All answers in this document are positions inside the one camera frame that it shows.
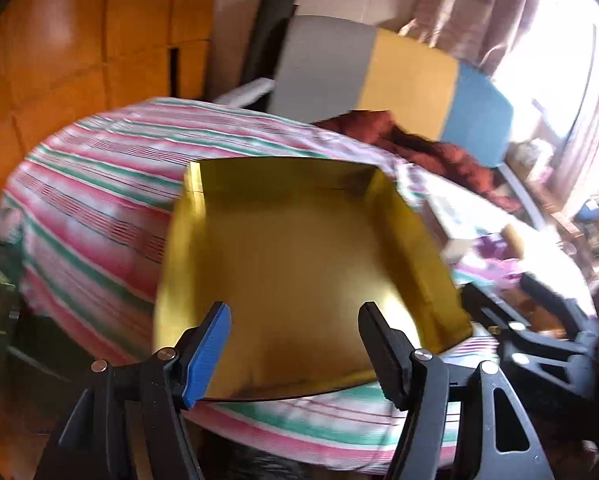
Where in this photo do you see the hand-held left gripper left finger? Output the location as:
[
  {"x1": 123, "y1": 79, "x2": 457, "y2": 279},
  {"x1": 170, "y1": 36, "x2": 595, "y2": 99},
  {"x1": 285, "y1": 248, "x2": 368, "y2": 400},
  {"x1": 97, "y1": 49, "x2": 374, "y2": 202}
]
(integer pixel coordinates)
[{"x1": 34, "y1": 301, "x2": 232, "y2": 480}]

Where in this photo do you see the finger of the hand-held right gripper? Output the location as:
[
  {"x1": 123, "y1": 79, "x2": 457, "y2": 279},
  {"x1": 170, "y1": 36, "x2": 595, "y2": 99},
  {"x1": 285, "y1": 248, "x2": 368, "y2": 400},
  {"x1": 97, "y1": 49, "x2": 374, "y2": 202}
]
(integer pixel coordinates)
[
  {"x1": 519, "y1": 271, "x2": 599, "y2": 333},
  {"x1": 458, "y1": 281, "x2": 535, "y2": 346}
]

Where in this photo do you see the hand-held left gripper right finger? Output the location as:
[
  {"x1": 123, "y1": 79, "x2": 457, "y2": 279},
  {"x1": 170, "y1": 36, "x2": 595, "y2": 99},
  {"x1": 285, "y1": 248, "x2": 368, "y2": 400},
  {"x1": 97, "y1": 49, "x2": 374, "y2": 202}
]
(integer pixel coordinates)
[{"x1": 358, "y1": 301, "x2": 555, "y2": 480}]

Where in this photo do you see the purple packet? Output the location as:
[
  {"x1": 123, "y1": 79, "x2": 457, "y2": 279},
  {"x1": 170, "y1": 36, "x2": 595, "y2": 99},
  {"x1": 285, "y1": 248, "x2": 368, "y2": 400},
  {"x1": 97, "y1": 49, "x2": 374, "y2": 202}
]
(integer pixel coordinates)
[{"x1": 472, "y1": 237, "x2": 525, "y2": 286}]

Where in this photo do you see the gold-lined storage box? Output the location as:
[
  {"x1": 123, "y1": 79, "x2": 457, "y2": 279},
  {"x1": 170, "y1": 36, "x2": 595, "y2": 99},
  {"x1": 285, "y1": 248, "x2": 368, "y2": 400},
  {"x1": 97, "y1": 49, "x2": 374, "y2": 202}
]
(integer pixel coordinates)
[{"x1": 152, "y1": 156, "x2": 475, "y2": 403}]

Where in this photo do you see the wooden desk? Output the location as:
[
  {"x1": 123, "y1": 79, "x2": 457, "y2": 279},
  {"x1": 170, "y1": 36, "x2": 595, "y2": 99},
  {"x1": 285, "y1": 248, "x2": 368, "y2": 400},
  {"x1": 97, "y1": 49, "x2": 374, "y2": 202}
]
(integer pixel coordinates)
[{"x1": 504, "y1": 150, "x2": 599, "y2": 271}]

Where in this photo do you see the red-brown jacket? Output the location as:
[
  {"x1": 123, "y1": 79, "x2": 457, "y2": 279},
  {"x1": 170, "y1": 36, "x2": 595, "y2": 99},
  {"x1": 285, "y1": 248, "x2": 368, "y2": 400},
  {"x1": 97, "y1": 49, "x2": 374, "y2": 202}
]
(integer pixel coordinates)
[{"x1": 312, "y1": 110, "x2": 523, "y2": 211}]

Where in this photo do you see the pink patterned curtain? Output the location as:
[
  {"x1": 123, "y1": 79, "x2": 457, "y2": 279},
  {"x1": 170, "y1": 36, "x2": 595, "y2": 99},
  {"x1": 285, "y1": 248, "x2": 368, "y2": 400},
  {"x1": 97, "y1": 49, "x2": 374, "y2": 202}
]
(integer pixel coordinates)
[
  {"x1": 397, "y1": 0, "x2": 555, "y2": 76},
  {"x1": 549, "y1": 35, "x2": 599, "y2": 211}
]

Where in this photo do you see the striped tablecloth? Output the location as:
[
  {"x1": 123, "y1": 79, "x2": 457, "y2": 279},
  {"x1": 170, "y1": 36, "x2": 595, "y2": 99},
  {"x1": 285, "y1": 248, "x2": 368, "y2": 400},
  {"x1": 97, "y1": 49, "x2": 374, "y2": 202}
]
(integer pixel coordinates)
[{"x1": 0, "y1": 97, "x2": 599, "y2": 476}]

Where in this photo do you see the window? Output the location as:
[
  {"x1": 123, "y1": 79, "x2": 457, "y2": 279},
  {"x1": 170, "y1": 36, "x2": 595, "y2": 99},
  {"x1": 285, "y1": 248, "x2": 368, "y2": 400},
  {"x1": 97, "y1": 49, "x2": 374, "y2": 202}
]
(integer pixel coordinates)
[{"x1": 489, "y1": 0, "x2": 599, "y2": 141}]

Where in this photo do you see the grey yellow blue chair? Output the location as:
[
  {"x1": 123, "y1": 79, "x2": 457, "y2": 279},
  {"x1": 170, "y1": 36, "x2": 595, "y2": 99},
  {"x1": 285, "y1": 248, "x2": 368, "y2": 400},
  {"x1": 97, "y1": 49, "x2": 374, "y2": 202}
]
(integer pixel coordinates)
[{"x1": 214, "y1": 15, "x2": 545, "y2": 231}]

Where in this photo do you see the black rolled mat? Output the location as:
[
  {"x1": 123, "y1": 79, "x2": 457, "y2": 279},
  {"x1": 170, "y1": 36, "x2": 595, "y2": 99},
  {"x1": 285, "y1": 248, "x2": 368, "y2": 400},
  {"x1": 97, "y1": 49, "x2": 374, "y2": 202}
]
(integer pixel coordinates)
[{"x1": 236, "y1": 0, "x2": 300, "y2": 106}]

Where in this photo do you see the orange wooden wardrobe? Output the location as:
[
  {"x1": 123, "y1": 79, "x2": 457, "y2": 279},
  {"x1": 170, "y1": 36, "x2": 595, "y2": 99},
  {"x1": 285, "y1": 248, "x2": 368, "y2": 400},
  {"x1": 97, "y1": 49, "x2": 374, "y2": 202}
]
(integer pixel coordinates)
[{"x1": 0, "y1": 0, "x2": 220, "y2": 211}]

